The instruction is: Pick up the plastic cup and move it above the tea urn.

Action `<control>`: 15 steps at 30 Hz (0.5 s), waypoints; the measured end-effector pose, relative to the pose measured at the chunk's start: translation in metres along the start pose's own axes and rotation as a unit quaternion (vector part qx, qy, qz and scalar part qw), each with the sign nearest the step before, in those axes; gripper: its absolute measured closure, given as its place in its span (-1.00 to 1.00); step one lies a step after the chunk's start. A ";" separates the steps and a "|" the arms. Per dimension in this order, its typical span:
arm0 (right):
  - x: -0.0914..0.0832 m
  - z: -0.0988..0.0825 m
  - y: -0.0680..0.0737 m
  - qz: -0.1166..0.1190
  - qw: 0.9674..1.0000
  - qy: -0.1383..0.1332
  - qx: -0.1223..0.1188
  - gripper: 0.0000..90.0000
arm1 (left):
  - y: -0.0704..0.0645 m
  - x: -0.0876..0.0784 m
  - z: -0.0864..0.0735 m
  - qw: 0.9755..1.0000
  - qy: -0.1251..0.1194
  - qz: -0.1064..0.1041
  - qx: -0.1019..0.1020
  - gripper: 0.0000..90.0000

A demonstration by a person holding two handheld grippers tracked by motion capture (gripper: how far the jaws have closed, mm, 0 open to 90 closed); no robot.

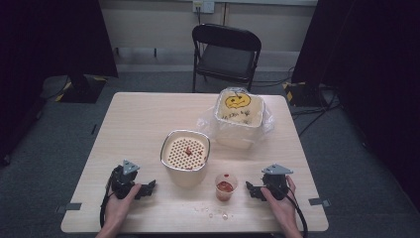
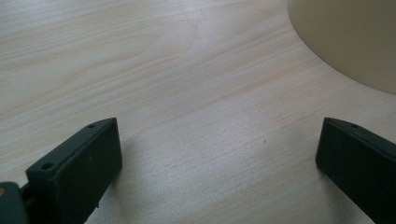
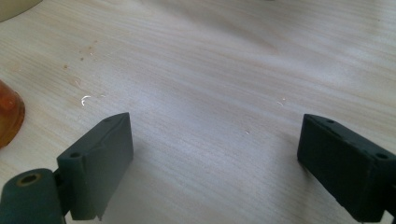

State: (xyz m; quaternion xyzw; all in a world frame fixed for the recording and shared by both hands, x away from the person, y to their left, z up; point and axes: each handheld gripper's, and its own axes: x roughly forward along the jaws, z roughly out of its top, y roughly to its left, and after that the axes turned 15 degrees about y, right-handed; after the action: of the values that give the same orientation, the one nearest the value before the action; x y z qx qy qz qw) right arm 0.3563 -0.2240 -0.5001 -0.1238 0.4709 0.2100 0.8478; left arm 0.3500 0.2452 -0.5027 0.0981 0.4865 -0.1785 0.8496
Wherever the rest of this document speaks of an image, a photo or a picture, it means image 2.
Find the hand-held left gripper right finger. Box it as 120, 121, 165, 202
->
315, 117, 396, 224

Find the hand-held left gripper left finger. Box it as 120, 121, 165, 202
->
21, 117, 123, 224

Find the beige round container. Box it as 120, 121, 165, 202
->
287, 0, 396, 96

